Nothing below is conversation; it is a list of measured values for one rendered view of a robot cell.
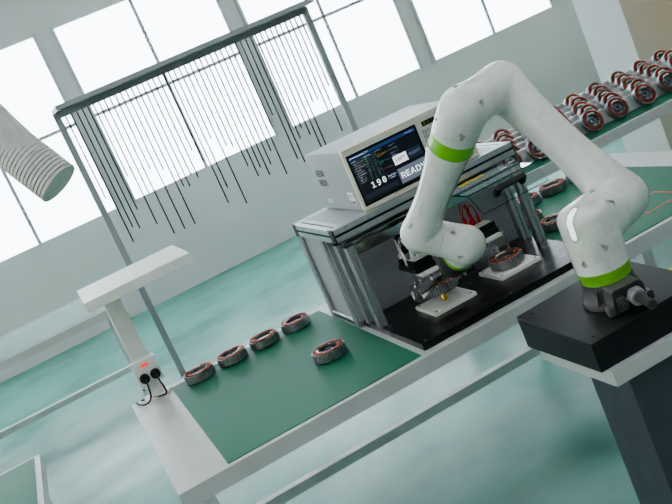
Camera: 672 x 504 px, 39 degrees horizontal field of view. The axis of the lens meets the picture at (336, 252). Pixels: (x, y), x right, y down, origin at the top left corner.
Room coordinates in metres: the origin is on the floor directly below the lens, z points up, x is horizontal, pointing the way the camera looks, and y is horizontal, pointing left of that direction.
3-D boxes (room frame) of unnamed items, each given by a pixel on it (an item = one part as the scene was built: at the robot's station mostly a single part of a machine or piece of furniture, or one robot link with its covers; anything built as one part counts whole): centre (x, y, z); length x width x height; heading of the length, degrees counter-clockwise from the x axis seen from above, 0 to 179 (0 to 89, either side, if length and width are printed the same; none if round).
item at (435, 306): (2.79, -0.25, 0.78); 0.15 x 0.15 x 0.01; 15
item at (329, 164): (3.14, -0.29, 1.22); 0.44 x 0.39 x 0.20; 105
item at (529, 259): (2.86, -0.48, 0.78); 0.15 x 0.15 x 0.01; 15
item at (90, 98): (6.35, 0.40, 0.97); 1.84 x 0.50 x 1.93; 105
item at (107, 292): (3.14, 0.66, 0.98); 0.37 x 0.35 x 0.46; 105
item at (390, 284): (3.07, -0.30, 0.92); 0.66 x 0.01 x 0.30; 105
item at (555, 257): (2.84, -0.36, 0.76); 0.64 x 0.47 x 0.02; 105
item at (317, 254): (3.12, 0.05, 0.91); 0.28 x 0.03 x 0.32; 15
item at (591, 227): (2.11, -0.57, 0.99); 0.16 x 0.13 x 0.19; 129
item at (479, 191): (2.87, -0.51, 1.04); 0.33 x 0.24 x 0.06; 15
